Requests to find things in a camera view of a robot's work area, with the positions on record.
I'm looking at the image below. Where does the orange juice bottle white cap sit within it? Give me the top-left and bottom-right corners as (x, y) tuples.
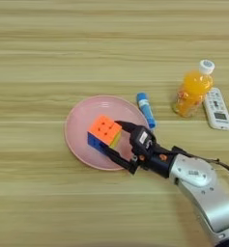
(171, 59), (215, 118)

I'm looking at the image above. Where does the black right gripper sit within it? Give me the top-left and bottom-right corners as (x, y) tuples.
(100, 120), (186, 179)

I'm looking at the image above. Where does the multicolour puzzle cube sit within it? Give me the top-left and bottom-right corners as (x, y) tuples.
(87, 115), (123, 153)

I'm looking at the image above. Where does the blue glue stick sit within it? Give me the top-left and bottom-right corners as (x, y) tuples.
(135, 92), (157, 130)

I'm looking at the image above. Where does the black box with white label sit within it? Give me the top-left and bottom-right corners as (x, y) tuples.
(129, 125), (157, 158)

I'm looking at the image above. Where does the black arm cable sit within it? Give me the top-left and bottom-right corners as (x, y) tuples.
(183, 152), (229, 179)

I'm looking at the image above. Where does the pink round plate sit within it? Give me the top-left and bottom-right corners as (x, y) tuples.
(64, 95), (151, 172)

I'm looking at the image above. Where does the white remote control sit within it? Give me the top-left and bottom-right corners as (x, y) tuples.
(202, 87), (229, 131)

